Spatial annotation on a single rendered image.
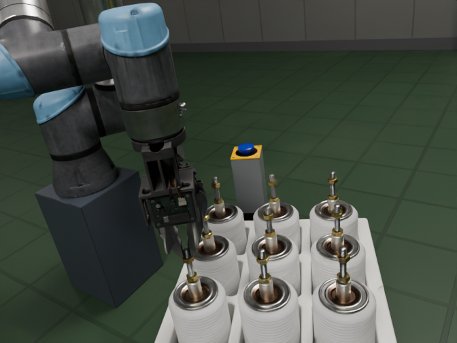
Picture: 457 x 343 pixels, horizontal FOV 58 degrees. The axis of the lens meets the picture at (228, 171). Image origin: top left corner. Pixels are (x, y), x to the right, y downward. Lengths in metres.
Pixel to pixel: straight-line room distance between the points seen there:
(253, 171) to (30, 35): 0.58
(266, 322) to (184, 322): 0.13
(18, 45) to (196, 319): 0.46
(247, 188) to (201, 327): 0.42
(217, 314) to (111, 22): 0.46
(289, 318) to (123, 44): 0.46
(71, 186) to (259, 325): 0.54
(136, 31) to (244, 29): 3.32
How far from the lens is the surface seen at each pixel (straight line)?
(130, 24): 0.48
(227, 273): 0.79
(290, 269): 0.76
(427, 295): 1.07
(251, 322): 0.68
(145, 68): 0.48
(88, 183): 0.99
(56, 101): 0.94
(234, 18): 3.81
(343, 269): 0.64
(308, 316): 0.75
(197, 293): 0.70
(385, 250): 1.18
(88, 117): 0.95
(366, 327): 0.68
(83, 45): 0.58
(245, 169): 0.98
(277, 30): 3.62
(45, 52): 0.58
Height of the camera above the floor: 0.73
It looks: 27 degrees down
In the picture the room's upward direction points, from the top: 9 degrees counter-clockwise
